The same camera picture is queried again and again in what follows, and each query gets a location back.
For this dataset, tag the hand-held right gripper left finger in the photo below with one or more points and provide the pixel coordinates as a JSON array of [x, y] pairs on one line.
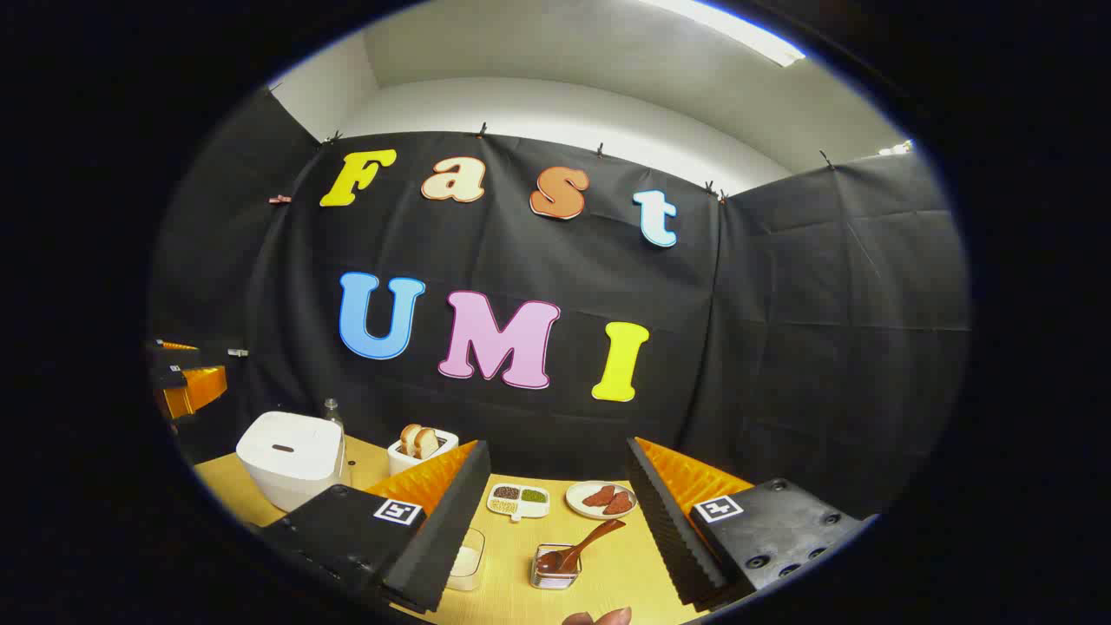
[[451, 521]]

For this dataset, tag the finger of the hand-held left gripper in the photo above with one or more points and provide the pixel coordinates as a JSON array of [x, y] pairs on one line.
[[195, 391], [174, 356]]

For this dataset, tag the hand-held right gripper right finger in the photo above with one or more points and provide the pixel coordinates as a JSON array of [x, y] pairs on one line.
[[664, 521]]

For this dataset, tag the clear container of rice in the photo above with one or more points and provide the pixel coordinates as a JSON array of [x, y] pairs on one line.
[[467, 564]]

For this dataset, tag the brown wooden spoon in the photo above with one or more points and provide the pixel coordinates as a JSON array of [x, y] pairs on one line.
[[577, 547]]

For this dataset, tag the white rice cooker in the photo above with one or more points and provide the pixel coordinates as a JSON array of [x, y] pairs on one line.
[[291, 464]]

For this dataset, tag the red meat slice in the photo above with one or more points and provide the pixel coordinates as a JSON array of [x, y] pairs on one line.
[[599, 496], [619, 503]]

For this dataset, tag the white divided bean dish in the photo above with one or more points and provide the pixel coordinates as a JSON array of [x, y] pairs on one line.
[[518, 502]]

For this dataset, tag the white toaster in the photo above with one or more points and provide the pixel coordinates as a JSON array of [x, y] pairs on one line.
[[406, 464]]

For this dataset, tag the toast bread slice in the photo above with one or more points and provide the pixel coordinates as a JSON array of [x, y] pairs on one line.
[[408, 438], [428, 443]]

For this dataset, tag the white round plate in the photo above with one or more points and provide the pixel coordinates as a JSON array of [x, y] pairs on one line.
[[575, 502]]

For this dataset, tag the small glass bottle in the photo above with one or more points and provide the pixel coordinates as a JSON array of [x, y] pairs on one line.
[[332, 412]]

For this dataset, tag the black backdrop cloth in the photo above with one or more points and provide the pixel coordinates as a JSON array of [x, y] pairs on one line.
[[781, 347]]

